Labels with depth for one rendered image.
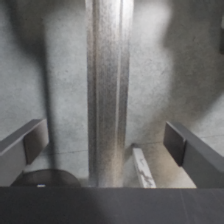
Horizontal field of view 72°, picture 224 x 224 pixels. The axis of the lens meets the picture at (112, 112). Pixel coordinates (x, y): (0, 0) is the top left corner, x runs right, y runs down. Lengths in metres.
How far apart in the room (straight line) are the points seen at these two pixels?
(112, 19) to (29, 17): 0.91
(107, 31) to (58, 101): 0.87
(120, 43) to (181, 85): 0.88
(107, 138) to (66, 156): 0.96
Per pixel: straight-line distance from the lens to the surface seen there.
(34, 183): 1.15
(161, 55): 1.03
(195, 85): 1.13
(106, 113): 0.23
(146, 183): 0.79
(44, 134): 0.17
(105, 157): 0.26
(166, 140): 0.17
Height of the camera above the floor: 0.98
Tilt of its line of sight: 74 degrees down
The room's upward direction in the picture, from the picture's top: 176 degrees clockwise
